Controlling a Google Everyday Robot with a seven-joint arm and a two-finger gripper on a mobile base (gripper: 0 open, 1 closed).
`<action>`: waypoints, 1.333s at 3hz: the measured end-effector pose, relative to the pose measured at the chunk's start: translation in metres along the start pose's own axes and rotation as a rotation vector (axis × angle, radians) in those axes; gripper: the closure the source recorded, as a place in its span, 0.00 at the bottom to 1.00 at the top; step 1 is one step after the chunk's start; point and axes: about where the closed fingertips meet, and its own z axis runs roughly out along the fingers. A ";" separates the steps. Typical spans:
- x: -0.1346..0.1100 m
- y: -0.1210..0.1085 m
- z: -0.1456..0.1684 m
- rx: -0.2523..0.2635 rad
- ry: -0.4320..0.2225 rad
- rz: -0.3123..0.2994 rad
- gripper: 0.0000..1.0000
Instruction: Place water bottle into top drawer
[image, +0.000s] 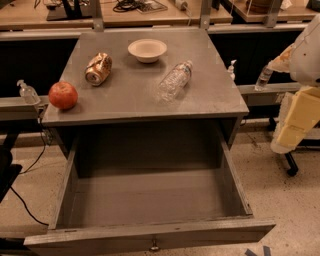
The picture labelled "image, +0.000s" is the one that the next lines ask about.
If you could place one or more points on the grey cabinet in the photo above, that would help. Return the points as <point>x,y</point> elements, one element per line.
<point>128,96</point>

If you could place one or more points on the background water bottle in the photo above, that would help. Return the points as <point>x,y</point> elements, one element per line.
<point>264,77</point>

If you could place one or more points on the metal drawer knob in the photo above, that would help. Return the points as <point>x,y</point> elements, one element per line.
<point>154,247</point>

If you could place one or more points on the black monitor stand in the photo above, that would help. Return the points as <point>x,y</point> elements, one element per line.
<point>69,10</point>

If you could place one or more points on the crushed orange soda can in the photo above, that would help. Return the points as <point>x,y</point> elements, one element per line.
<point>98,69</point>

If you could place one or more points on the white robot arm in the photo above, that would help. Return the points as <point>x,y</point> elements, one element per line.
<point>305,56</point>

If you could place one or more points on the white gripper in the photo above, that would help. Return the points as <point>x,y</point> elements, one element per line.
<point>306,61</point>

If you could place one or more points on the clear plastic water bottle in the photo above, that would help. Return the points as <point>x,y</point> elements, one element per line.
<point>169,88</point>

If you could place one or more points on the clear sanitizer pump bottle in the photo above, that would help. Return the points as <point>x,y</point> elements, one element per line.
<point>28,93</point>

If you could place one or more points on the small white pump bottle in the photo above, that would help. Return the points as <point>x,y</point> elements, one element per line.
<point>231,69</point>

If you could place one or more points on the red apple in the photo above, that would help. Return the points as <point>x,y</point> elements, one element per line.
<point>63,95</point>

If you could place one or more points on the open grey top drawer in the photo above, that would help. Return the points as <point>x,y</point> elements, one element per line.
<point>125,186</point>

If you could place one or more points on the white paper bowl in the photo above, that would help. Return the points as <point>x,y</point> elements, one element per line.
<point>147,50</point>

